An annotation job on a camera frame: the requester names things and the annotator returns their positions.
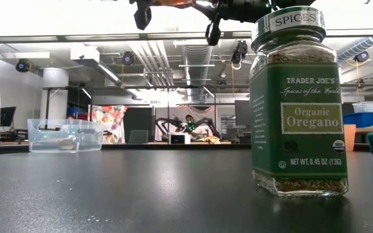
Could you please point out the black computer monitor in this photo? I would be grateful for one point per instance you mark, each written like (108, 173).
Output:
(5, 116)

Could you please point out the floral cloth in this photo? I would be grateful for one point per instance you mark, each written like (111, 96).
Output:
(110, 123)

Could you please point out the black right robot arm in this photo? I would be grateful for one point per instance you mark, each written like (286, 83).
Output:
(293, 2)

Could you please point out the green oregano spice jar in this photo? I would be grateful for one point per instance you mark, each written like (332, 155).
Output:
(298, 113)

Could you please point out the clear storage container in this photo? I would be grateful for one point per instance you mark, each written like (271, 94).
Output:
(366, 106)

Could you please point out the silver flexible duct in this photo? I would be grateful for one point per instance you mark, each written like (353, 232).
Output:
(361, 45)

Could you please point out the ribbed ceiling air duct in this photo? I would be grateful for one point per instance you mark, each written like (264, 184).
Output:
(197, 71)

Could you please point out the white box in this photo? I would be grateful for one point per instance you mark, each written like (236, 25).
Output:
(180, 139)

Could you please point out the clear plastic bin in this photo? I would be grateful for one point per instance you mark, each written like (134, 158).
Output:
(63, 137)

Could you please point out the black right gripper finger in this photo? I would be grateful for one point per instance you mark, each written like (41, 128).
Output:
(142, 17)
(213, 34)

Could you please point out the background black robot arms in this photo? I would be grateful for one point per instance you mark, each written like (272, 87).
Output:
(170, 124)

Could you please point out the person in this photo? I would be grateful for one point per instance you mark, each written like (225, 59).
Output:
(191, 124)

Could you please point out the blue storage bin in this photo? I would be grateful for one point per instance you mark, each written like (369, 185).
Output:
(363, 119)

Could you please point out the orange plastic bin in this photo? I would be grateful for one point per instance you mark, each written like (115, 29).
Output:
(350, 137)

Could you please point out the white round column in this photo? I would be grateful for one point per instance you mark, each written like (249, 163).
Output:
(54, 94)

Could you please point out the black ceiling camera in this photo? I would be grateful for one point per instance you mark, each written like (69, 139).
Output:
(361, 56)
(240, 51)
(127, 58)
(22, 65)

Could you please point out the black table frame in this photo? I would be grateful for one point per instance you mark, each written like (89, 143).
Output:
(173, 147)

